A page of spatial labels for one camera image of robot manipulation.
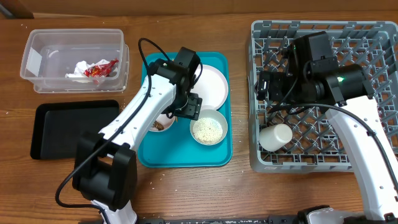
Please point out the white plastic cup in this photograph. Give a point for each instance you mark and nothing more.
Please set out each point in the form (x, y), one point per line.
(274, 137)

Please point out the large white plate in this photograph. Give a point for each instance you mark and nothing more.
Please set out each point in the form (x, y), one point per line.
(212, 87)

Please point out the black tray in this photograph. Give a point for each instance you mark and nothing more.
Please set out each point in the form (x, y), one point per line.
(58, 126)

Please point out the grey dishwasher rack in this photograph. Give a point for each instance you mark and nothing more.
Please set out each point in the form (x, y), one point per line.
(315, 147)

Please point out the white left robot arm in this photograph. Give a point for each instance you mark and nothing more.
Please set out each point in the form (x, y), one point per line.
(105, 163)

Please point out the clear plastic bin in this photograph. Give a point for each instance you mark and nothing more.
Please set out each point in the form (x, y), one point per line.
(50, 54)

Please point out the brown food scrap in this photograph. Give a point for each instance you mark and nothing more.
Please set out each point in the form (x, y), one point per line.
(157, 126)

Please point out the white napkin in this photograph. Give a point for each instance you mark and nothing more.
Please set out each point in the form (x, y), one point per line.
(81, 67)

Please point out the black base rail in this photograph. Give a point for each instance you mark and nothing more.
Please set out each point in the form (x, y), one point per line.
(318, 214)

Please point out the teal plastic tray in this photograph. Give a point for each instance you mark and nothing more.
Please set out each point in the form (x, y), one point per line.
(175, 147)

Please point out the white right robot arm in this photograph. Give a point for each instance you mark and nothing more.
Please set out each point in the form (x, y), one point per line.
(313, 78)

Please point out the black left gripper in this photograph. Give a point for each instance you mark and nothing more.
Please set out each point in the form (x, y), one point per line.
(193, 108)

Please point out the pink bowl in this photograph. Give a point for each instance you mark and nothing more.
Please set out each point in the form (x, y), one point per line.
(166, 119)

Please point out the white rice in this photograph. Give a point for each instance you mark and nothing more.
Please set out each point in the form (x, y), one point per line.
(207, 131)

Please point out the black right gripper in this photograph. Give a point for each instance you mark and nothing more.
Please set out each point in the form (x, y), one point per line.
(277, 94)

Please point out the red snack wrapper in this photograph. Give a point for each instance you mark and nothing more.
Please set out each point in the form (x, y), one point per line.
(101, 70)

